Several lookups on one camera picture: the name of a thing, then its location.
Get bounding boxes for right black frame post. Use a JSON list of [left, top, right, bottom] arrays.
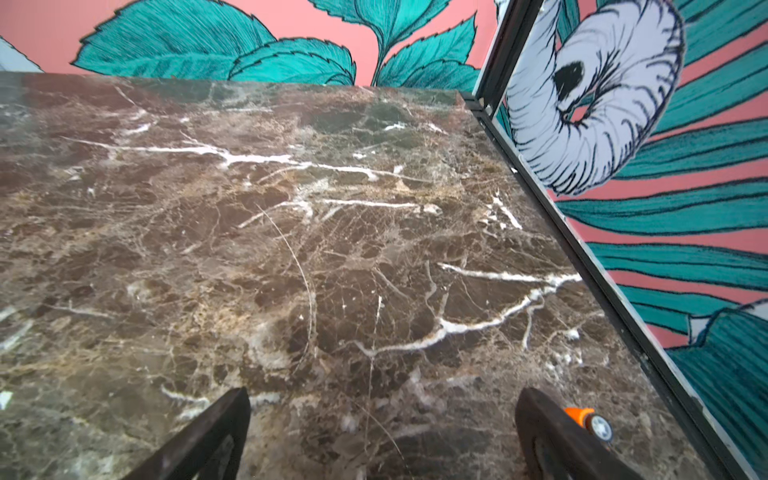
[[466, 0, 543, 117]]

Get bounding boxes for orange toy car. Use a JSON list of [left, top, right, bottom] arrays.
[[565, 407, 614, 443]]

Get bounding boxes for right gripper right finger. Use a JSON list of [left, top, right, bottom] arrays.
[[515, 387, 641, 479]]

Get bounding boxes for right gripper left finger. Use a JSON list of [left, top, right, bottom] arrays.
[[126, 387, 251, 480]]

